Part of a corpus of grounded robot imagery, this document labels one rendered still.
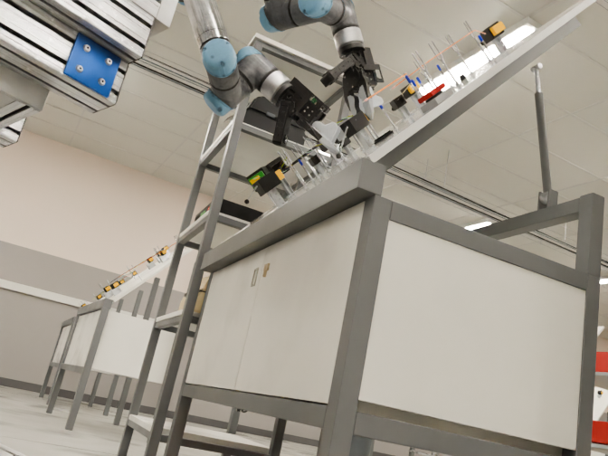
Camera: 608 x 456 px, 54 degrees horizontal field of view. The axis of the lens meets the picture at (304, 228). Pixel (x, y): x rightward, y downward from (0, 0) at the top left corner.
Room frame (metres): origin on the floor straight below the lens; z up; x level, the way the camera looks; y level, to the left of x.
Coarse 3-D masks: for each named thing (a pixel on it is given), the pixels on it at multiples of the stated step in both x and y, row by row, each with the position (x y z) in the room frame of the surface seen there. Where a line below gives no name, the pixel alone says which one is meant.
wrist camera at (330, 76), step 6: (348, 60) 1.36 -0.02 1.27; (354, 60) 1.37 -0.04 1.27; (336, 66) 1.34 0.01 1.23; (342, 66) 1.35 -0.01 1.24; (348, 66) 1.36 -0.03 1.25; (330, 72) 1.34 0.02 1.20; (336, 72) 1.34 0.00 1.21; (342, 72) 1.35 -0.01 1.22; (324, 78) 1.35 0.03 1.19; (330, 78) 1.34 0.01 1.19; (336, 78) 1.35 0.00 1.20; (324, 84) 1.37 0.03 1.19; (330, 84) 1.37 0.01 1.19
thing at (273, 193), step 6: (270, 174) 1.60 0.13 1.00; (258, 180) 1.58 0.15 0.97; (264, 180) 1.59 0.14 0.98; (270, 180) 1.60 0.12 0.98; (276, 180) 1.60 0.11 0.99; (258, 186) 1.61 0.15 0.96; (264, 186) 1.59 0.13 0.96; (270, 186) 1.60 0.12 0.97; (252, 192) 1.60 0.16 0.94; (258, 192) 1.63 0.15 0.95; (264, 192) 1.60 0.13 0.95; (270, 192) 1.62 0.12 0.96; (276, 192) 1.62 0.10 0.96; (276, 198) 1.62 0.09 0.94; (282, 198) 1.63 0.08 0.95; (276, 204) 1.64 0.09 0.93; (282, 204) 1.62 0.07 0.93
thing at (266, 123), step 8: (256, 104) 2.30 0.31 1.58; (264, 104) 2.32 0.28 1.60; (272, 104) 2.33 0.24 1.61; (248, 112) 2.29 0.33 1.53; (256, 112) 2.31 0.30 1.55; (264, 112) 2.32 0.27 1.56; (272, 112) 2.33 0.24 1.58; (232, 120) 2.42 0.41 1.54; (248, 120) 2.30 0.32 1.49; (256, 120) 2.31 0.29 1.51; (264, 120) 2.32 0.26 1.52; (272, 120) 2.34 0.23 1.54; (264, 128) 2.33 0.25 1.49; (272, 128) 2.34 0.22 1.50; (296, 128) 2.39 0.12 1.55; (296, 136) 2.38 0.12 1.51; (304, 136) 2.40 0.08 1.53
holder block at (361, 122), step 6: (360, 114) 1.37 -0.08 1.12; (348, 120) 1.36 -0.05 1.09; (354, 120) 1.36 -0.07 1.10; (360, 120) 1.37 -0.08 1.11; (366, 120) 1.38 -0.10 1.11; (342, 126) 1.38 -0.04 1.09; (348, 126) 1.37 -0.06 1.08; (354, 126) 1.36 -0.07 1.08; (360, 126) 1.37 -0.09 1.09; (348, 132) 1.38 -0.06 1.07; (354, 132) 1.37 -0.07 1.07
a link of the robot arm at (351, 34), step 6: (342, 30) 1.35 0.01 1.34; (348, 30) 1.35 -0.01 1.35; (354, 30) 1.35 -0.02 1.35; (360, 30) 1.36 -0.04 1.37; (336, 36) 1.37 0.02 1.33; (342, 36) 1.35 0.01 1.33; (348, 36) 1.35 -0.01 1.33; (354, 36) 1.35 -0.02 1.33; (360, 36) 1.36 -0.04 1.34; (336, 42) 1.38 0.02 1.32; (342, 42) 1.36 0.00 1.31; (348, 42) 1.35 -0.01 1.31; (354, 42) 1.36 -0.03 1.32; (360, 42) 1.36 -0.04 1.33
